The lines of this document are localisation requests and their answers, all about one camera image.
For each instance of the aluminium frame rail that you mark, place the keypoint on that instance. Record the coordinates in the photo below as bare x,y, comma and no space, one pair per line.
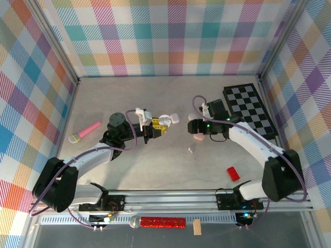
168,200

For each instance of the aluminium frame post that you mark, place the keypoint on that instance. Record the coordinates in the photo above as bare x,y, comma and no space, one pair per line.
55,38
282,38

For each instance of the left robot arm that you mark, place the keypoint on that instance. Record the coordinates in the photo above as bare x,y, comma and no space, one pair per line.
90,158

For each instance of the black grey chessboard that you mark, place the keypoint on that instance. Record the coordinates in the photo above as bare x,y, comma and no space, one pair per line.
250,111

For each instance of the pink toy microphone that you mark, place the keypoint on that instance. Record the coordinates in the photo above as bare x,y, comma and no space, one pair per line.
89,128

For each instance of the perforated metal strip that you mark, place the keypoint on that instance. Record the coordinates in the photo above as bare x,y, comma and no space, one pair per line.
207,219

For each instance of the white pink earbud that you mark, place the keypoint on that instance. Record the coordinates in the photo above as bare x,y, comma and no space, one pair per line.
190,149

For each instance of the pink oval earbud case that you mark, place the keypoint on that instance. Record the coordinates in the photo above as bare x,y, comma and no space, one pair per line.
199,137

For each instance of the small wooden block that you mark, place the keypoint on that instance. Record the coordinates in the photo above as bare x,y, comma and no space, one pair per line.
197,227

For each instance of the black electronics board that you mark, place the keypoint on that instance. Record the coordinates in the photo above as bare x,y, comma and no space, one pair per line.
243,218
99,219

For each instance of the red toy brick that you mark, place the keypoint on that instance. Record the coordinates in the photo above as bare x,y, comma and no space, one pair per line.
233,173

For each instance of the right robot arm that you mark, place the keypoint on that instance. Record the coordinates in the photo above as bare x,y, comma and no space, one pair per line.
248,137

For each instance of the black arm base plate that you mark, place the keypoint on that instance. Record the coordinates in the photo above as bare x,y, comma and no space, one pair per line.
225,201
116,202

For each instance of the red glitter microphone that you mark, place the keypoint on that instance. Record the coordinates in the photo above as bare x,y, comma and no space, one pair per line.
163,222

